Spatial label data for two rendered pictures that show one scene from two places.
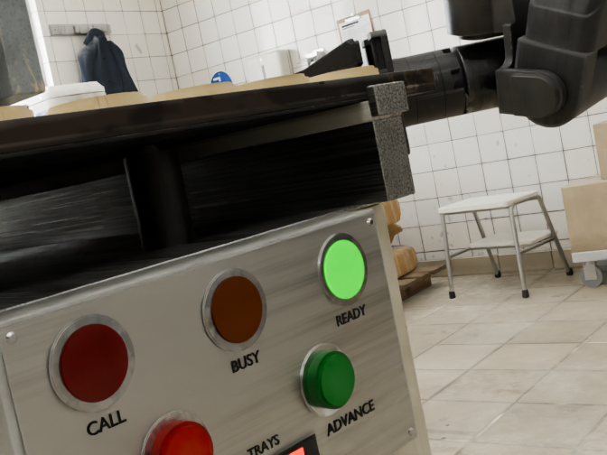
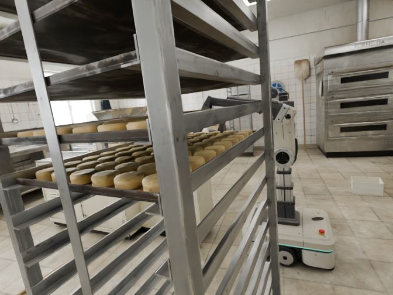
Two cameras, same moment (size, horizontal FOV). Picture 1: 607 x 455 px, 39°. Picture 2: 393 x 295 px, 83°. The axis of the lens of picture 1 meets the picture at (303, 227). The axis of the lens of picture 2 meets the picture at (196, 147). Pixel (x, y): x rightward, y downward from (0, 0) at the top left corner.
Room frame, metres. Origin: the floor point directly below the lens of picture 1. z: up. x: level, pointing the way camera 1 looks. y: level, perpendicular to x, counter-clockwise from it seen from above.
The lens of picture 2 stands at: (-1.47, 0.72, 1.25)
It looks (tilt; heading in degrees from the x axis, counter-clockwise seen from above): 10 degrees down; 342
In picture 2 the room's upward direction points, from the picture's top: 6 degrees counter-clockwise
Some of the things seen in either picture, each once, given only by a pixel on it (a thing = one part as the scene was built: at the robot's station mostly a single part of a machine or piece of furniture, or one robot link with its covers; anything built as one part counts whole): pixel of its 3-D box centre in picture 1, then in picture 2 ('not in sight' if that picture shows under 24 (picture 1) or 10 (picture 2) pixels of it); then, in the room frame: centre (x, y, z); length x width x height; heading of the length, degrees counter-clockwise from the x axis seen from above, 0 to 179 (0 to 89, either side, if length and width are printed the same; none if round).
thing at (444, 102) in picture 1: (414, 89); not in sight; (0.72, -0.11, 0.91); 0.07 x 0.07 x 0.10; 1
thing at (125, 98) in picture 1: (99, 121); not in sight; (0.42, 0.09, 0.91); 0.05 x 0.05 x 0.02
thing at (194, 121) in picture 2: not in sight; (230, 112); (-0.98, 0.47, 1.23); 0.64 x 0.03 x 0.03; 133
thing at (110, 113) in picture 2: not in sight; (123, 115); (1.02, 0.67, 1.25); 0.56 x 0.29 x 0.14; 135
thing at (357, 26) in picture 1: (360, 46); not in sight; (4.91, -0.52, 1.37); 0.27 x 0.02 x 0.40; 51
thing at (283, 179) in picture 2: not in sight; (285, 192); (-0.06, -0.46, 0.49); 0.11 x 0.11 x 0.40; 46
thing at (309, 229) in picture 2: not in sight; (284, 220); (-0.05, -0.45, 0.24); 0.68 x 0.53 x 0.41; 46
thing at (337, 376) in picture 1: (327, 379); not in sight; (0.44, 0.00, 0.76); 0.03 x 0.02 x 0.03; 135
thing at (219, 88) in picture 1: (194, 108); not in sight; (0.47, 0.05, 0.91); 0.05 x 0.05 x 0.02
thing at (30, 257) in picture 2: not in sight; (128, 200); (-0.70, 0.73, 0.96); 0.64 x 0.03 x 0.03; 133
